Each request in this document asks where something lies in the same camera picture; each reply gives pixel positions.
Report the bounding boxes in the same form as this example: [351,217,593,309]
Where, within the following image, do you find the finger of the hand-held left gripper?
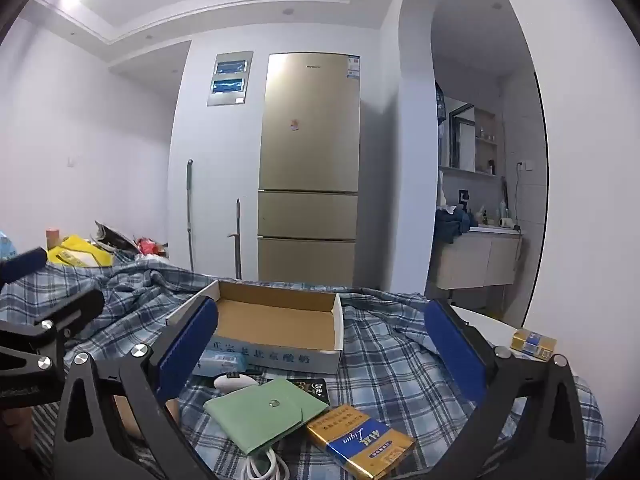
[0,287,106,386]
[0,247,49,287]

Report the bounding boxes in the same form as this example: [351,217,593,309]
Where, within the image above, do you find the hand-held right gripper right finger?
[400,299,588,480]

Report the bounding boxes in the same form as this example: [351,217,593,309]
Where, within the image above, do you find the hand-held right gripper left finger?
[52,295,221,480]

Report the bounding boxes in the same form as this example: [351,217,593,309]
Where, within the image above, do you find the light blue tissue pack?
[192,350,248,377]

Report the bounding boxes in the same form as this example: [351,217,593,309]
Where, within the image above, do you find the cardboard box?
[165,280,345,375]

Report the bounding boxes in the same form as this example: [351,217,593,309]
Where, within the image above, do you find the peach soft sponge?
[112,394,180,438]

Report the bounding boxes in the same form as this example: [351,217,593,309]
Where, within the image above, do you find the yellow plastic bag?
[46,234,115,268]

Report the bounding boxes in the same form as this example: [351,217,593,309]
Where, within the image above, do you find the small white oval case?
[213,372,257,393]

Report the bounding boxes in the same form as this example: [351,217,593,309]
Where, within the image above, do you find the blue plaid blanket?
[0,255,601,480]

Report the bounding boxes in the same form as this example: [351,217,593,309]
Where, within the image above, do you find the gold cigarette pack blue label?
[510,327,557,361]
[305,404,417,480]

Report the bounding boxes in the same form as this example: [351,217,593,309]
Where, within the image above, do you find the grey bag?
[94,220,141,256]

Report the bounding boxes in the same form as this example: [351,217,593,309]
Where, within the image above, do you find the green snap pouch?
[202,379,331,456]

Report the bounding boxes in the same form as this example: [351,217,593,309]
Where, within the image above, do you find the white vanity cabinet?
[432,227,523,291]

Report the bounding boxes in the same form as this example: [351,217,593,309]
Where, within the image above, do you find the red plastic bag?
[136,236,166,258]

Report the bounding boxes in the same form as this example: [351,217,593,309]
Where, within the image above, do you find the dark sword-shaped stick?
[227,199,243,281]

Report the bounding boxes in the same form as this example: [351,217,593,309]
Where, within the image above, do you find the black printed packet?
[287,377,328,406]

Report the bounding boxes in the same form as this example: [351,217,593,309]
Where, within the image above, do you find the blue clothes pile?
[435,207,473,243]

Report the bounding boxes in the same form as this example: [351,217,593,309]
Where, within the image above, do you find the grey mop pole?
[186,159,196,273]

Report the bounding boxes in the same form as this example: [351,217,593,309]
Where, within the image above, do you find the mirror cabinet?
[440,95,501,176]

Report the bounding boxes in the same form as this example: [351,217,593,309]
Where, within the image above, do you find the gold refrigerator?
[256,51,362,291]

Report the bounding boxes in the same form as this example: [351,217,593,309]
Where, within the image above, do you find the grey electrical panel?
[207,51,254,107]

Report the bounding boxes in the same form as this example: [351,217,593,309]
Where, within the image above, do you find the white cable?
[235,447,291,480]

